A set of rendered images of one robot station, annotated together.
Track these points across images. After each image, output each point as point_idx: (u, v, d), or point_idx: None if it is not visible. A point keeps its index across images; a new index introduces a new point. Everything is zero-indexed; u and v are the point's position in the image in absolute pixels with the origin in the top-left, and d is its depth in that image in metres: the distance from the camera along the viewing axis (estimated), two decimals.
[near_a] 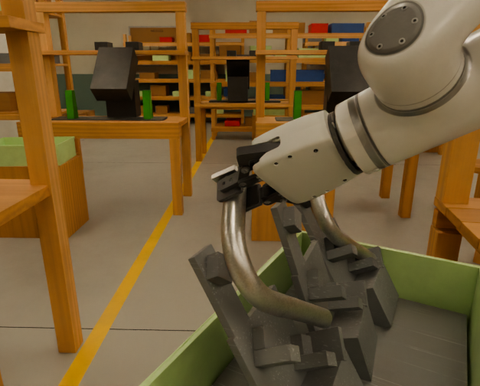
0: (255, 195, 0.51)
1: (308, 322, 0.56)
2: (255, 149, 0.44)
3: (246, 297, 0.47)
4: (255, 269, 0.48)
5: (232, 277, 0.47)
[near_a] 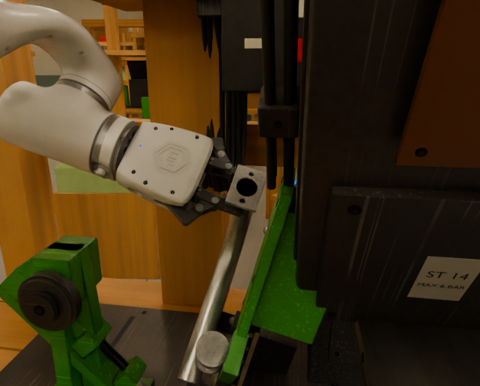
0: (225, 200, 0.51)
1: None
2: None
3: None
4: (226, 239, 0.58)
5: None
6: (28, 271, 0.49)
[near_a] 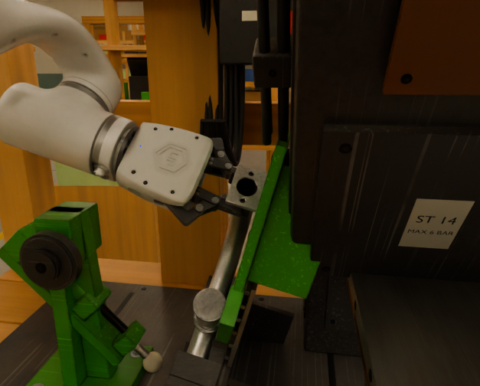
0: (225, 200, 0.51)
1: None
2: None
3: None
4: (226, 240, 0.58)
5: None
6: (30, 233, 0.50)
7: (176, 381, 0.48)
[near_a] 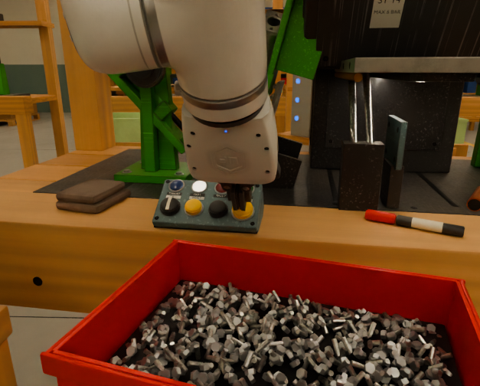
0: (238, 184, 0.50)
1: None
2: (276, 161, 0.45)
3: None
4: None
5: None
6: None
7: None
